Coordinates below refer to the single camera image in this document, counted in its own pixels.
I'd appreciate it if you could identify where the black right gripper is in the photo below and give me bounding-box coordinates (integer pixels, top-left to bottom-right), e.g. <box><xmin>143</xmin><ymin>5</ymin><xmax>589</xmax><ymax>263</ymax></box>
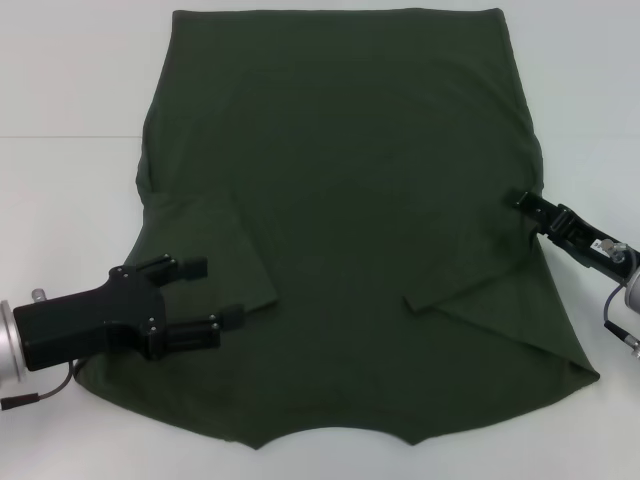
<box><xmin>509</xmin><ymin>189</ymin><xmax>640</xmax><ymax>281</ymax></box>

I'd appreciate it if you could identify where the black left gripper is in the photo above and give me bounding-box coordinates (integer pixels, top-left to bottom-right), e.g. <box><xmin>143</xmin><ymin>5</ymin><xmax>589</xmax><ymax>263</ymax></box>
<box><xmin>12</xmin><ymin>254</ymin><xmax>246</xmax><ymax>372</ymax></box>

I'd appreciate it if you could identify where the dark green t-shirt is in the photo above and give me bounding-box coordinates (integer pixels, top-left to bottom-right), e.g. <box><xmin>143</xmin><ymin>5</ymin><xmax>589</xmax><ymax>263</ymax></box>
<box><xmin>74</xmin><ymin>7</ymin><xmax>601</xmax><ymax>450</ymax></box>

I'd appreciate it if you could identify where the silver right wrist connector plug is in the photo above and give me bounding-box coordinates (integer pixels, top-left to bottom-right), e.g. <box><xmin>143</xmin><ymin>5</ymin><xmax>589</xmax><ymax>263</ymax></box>
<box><xmin>602</xmin><ymin>238</ymin><xmax>629</xmax><ymax>264</ymax></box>

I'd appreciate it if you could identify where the dark red left wrist cable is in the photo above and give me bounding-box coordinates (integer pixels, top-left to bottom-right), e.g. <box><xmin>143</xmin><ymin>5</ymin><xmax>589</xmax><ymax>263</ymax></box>
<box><xmin>0</xmin><ymin>357</ymin><xmax>81</xmax><ymax>412</ymax></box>

